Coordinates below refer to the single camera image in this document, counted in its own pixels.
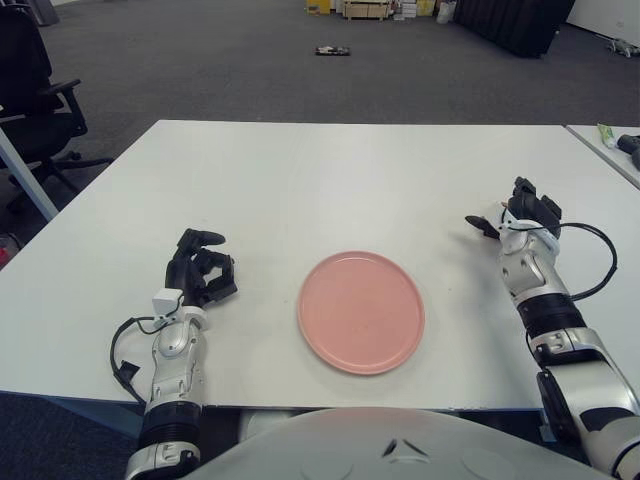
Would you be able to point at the grey bin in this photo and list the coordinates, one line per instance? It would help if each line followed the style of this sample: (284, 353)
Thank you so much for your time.
(50, 12)

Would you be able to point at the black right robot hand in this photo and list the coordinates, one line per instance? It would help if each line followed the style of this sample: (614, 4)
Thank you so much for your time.
(535, 210)

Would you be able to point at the red floor item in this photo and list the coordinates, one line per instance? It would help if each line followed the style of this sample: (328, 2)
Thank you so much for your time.
(5, 255)

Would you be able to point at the green white tube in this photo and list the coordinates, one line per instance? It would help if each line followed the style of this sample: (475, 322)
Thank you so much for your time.
(606, 136)

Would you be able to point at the white plastic bag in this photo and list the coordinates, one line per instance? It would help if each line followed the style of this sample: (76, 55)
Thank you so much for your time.
(445, 13)

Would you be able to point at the black curtain partition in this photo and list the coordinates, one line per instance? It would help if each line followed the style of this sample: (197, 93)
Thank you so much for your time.
(510, 25)

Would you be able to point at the pink round plate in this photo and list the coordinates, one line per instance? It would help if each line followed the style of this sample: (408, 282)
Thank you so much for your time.
(361, 312)

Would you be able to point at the stack of cardboard boxes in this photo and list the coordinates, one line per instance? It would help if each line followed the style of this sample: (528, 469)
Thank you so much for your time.
(412, 9)

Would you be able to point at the yellow box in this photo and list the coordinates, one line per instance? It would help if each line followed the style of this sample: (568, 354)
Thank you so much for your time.
(318, 6)

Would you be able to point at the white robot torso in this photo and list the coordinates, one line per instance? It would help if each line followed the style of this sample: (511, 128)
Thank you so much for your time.
(400, 450)

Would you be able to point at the grey robot dog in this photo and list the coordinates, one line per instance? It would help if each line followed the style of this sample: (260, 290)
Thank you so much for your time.
(622, 46)

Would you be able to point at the black handheld controller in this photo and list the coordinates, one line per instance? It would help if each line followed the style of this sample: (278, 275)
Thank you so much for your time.
(629, 142)

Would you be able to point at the black tray on floor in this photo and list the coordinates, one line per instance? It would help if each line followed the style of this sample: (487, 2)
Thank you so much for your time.
(332, 50)

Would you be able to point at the blue-grey desk leg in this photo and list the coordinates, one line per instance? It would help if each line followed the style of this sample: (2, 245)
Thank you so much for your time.
(25, 175)

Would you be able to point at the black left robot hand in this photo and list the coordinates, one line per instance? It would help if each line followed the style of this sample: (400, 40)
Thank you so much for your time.
(182, 272)

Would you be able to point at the black office chair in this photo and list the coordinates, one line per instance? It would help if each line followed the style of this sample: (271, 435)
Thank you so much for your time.
(25, 100)

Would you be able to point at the blue-grey table frame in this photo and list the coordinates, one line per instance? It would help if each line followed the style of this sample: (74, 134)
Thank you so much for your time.
(75, 407)

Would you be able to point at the wooden pallet crate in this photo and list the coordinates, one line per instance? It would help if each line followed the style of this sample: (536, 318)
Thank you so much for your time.
(366, 9)

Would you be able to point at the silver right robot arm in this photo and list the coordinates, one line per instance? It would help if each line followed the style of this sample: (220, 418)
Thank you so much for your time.
(555, 320)

